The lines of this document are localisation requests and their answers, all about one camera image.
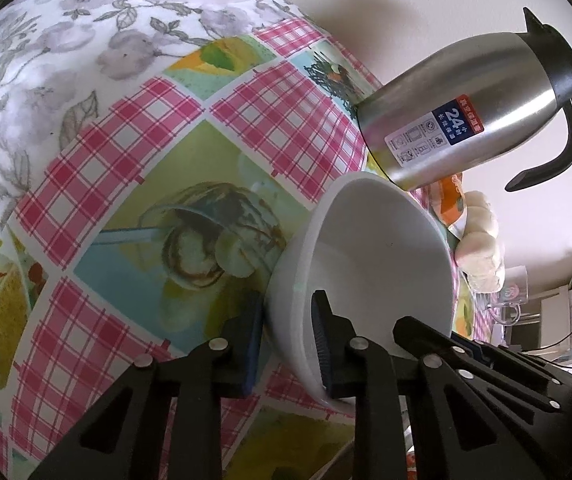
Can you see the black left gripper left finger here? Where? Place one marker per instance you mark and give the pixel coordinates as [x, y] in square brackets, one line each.
[164, 413]

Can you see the white square bowl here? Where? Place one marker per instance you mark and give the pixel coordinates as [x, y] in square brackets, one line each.
[378, 255]

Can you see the colourful checked tablecloth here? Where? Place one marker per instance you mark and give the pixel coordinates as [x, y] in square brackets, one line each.
[155, 158]

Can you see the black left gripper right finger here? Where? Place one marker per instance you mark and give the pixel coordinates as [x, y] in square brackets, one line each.
[459, 430]

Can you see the pack of white buns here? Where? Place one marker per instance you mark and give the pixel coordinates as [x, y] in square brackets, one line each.
[480, 253]

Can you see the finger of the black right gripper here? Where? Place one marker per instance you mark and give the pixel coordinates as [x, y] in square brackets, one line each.
[527, 378]

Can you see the white plastic rack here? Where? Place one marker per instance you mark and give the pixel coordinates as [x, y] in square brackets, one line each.
[545, 327]

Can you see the stainless steel thermos jug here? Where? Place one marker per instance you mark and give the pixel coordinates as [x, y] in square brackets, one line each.
[469, 103]

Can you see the clear glass mug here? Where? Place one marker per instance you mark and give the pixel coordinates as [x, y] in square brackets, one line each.
[505, 305]

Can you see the orange snack packet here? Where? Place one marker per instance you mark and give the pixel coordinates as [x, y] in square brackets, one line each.
[448, 203]

